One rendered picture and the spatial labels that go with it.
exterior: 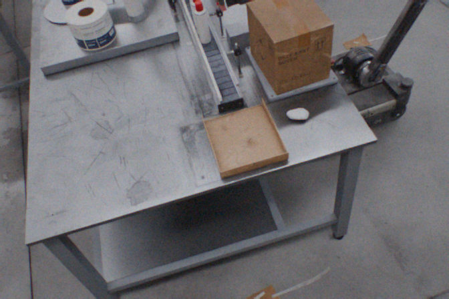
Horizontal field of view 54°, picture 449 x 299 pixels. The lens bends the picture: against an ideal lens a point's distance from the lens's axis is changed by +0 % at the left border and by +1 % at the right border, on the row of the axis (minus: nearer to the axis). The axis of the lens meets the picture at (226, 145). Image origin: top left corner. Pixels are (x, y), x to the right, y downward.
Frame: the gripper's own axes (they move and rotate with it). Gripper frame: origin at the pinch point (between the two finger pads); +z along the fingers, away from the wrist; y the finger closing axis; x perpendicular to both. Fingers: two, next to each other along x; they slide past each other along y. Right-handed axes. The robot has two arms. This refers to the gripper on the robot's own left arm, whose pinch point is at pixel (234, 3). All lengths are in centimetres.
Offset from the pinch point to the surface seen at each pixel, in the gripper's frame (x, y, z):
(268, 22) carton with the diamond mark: 11.8, -9.2, -2.5
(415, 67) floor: 47, -132, 116
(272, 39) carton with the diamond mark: 19.5, -6.4, -8.8
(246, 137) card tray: 50, 14, 3
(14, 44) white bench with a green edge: -60, 113, 134
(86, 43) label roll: -18, 62, 46
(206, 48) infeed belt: 5.7, 10.9, 33.1
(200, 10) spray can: -8.2, 9.6, 21.7
